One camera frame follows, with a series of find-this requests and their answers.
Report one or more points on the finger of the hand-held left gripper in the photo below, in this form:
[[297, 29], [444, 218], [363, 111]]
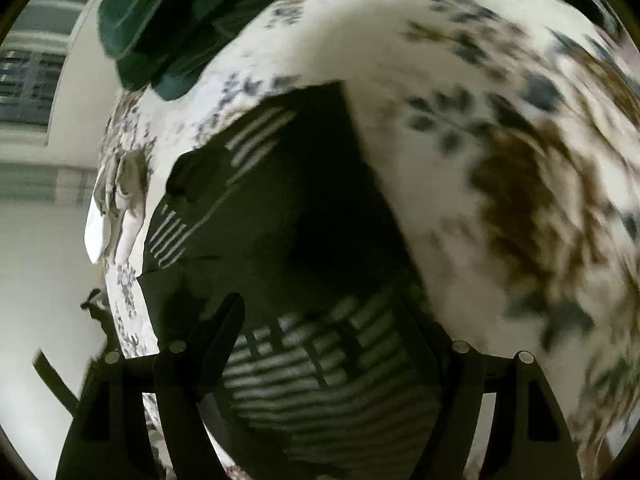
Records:
[[96, 306]]

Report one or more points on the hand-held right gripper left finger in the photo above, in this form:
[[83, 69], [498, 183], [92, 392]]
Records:
[[220, 330]]

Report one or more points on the floral bed sheet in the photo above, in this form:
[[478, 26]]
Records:
[[430, 90]]

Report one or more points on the folded white cloth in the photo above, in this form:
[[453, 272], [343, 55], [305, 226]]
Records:
[[102, 232]]

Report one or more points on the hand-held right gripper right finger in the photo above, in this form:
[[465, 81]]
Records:
[[466, 390]]

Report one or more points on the green cloth pile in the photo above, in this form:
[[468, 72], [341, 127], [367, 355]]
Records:
[[165, 20]]

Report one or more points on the dark striped garment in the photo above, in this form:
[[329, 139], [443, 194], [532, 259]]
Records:
[[305, 210]]

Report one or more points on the window with blinds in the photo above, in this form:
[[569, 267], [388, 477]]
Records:
[[25, 80]]

